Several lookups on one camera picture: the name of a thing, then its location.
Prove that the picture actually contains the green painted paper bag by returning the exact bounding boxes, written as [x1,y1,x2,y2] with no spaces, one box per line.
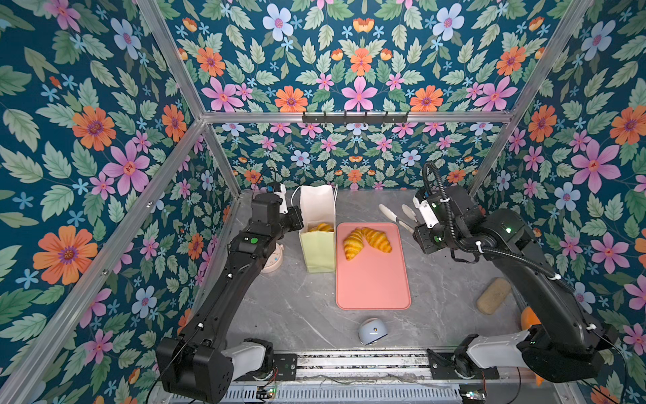
[291,185,336,274]

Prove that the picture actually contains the striped yellow bread roll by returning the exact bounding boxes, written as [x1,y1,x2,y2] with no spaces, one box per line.
[310,223,334,232]

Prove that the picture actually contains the metal tongs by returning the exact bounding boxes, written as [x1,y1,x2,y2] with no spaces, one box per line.
[379,204,421,234]

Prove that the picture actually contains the orange croissant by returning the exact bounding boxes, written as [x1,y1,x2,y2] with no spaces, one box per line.
[360,227,392,254]

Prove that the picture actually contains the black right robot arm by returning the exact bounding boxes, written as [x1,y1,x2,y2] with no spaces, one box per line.
[413,162,618,383]

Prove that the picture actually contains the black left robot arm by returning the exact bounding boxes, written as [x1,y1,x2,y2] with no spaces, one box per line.
[156,193,304,403]

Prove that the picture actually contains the pink round alarm clock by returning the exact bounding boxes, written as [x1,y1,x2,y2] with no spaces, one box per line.
[261,244,284,274]

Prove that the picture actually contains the yellow croissant left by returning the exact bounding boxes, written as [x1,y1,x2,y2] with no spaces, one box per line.
[343,228,364,261]

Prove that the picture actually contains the pink plastic tray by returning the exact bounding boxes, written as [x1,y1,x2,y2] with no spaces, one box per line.
[336,222,411,311]

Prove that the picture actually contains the tan sponge block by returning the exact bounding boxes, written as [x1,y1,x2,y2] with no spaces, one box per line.
[476,278,511,315]

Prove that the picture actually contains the orange shark plush toy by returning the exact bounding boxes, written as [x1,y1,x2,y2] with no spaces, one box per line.
[521,307,544,386]

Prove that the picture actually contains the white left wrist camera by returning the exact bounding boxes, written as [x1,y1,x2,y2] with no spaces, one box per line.
[267,181,288,214]

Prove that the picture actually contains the black hook rail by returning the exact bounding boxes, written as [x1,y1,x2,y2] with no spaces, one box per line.
[301,111,409,126]

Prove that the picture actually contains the metal base rail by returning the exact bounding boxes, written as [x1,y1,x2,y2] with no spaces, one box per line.
[223,348,535,403]

